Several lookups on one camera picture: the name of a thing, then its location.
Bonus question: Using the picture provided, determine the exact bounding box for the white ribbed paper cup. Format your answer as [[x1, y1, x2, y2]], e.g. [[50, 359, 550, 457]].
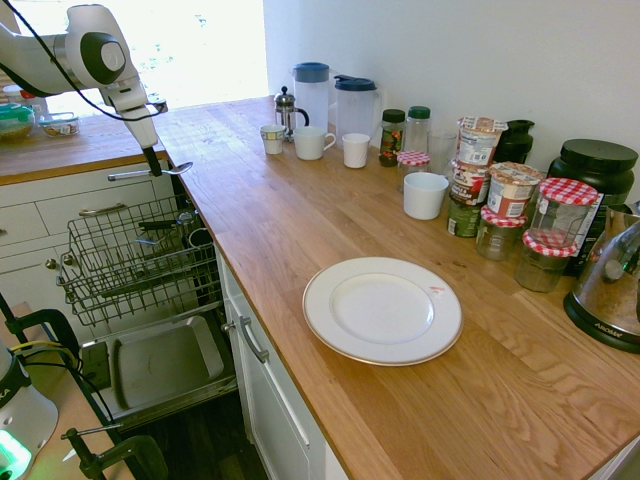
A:
[[341, 132, 372, 170]]

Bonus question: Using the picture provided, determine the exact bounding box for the small checkered-lid jam jar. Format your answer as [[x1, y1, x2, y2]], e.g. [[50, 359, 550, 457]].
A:
[[395, 150, 432, 194]]

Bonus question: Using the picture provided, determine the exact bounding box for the dark spice jar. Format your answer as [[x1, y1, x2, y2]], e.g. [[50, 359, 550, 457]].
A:
[[377, 108, 407, 168]]

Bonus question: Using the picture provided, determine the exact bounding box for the green-lid food container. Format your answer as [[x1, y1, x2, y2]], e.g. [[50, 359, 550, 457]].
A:
[[0, 102, 38, 142]]

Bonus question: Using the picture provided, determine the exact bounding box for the wire dishwasher rack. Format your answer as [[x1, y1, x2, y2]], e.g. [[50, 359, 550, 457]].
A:
[[56, 193, 220, 330]]

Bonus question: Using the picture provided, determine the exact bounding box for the small clear food container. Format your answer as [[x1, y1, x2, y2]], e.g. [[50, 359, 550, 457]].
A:
[[38, 111, 82, 138]]

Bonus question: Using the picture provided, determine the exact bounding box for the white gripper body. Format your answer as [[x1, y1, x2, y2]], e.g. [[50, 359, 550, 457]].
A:
[[121, 105, 161, 150]]

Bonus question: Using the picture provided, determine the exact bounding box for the clear green-lid spice jar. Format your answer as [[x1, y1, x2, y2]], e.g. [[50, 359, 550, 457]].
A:
[[405, 104, 433, 154]]

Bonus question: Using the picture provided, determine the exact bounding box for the black shaker bottle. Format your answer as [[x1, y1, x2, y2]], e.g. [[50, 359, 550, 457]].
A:
[[491, 118, 537, 167]]

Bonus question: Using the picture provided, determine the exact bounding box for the white under-counter cabinet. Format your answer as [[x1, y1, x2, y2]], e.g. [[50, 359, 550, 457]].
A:
[[213, 248, 351, 480]]

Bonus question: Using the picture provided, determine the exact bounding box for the oatmeal cup with red label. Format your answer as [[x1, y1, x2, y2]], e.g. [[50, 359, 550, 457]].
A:
[[450, 158, 492, 208]]

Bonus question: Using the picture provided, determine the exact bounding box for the large black protein tub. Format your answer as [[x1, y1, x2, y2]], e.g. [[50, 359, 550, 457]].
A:
[[546, 138, 640, 277]]

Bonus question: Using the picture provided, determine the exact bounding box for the white red-lid jar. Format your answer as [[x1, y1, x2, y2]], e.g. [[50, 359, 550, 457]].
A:
[[1, 83, 47, 117]]

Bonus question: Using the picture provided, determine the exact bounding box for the white-handled metal spoon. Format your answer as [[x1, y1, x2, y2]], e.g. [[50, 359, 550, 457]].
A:
[[106, 160, 195, 183]]

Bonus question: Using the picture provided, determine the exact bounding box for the curved steel cabinet handle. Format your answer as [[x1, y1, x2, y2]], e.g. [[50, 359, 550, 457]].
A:
[[238, 315, 271, 365]]

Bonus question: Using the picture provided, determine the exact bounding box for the glass French press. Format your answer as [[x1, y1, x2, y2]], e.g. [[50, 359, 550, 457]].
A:
[[273, 85, 311, 144]]

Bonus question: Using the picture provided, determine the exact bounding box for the oatmeal cup with foil lid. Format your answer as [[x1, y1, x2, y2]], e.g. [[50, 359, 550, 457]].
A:
[[485, 161, 545, 219]]

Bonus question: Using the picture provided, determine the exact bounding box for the short blue-lid plastic pitcher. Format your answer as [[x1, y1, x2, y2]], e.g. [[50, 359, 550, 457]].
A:
[[333, 74, 385, 147]]

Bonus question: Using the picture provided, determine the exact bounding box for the clear drinking glass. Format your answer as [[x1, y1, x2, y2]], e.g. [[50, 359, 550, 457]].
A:
[[426, 130, 459, 177]]

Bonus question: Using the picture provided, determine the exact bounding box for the patterned small cup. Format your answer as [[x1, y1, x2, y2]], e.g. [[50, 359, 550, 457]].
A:
[[259, 124, 288, 156]]

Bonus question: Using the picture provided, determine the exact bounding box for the white drawer cabinet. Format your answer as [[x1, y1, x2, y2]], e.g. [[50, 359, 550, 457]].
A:
[[0, 157, 177, 346]]

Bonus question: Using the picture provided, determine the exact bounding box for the yellow cable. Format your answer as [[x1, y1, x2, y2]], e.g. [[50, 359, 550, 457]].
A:
[[8, 338, 82, 372]]

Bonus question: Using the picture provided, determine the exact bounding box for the white mug with handle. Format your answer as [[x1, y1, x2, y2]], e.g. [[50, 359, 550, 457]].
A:
[[292, 125, 338, 162]]

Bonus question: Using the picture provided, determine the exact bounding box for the oatmeal cup with blue label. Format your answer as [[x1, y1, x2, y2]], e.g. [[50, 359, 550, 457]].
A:
[[455, 115, 510, 168]]

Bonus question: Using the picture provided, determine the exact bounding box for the large checkered-lid glass jar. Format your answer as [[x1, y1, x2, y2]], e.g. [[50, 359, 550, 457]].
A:
[[527, 176, 600, 249]]

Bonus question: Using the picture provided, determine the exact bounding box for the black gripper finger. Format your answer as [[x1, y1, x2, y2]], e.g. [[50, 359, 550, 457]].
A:
[[141, 145, 164, 178]]

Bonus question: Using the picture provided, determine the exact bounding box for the white ceramic ramekin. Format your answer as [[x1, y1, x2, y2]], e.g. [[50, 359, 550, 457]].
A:
[[402, 171, 450, 221]]

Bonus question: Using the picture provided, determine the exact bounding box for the steel electric kettle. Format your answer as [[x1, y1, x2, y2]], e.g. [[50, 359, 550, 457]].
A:
[[562, 199, 640, 355]]

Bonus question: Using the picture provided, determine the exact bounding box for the white gold-rimmed dinner plate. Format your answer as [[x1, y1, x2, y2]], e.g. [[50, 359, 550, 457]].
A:
[[301, 256, 465, 368]]

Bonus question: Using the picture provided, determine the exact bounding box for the black table clamp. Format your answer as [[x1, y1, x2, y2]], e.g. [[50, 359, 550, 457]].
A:
[[0, 292, 132, 480], [60, 423, 170, 480]]

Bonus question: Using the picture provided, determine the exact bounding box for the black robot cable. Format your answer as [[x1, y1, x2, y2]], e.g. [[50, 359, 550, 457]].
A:
[[0, 0, 154, 122]]

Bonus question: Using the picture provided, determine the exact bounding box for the green tin can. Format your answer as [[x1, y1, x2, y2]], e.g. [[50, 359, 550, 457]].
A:
[[445, 191, 484, 239]]

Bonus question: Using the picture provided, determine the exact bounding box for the open steel dishwasher door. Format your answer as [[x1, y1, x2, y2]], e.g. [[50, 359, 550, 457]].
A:
[[78, 299, 240, 432]]

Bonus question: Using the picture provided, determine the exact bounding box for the tall blue-lid plastic pitcher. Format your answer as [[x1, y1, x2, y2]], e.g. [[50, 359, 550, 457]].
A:
[[291, 61, 332, 137]]

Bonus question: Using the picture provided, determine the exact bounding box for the steel drawer bar handle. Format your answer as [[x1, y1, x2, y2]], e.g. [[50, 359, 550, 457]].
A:
[[78, 201, 130, 217]]

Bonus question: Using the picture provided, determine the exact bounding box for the dark cup in rack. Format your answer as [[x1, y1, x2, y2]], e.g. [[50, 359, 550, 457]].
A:
[[188, 227, 215, 250]]

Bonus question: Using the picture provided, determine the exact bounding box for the black utensil in rack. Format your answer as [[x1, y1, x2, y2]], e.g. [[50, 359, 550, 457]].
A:
[[136, 218, 180, 235]]

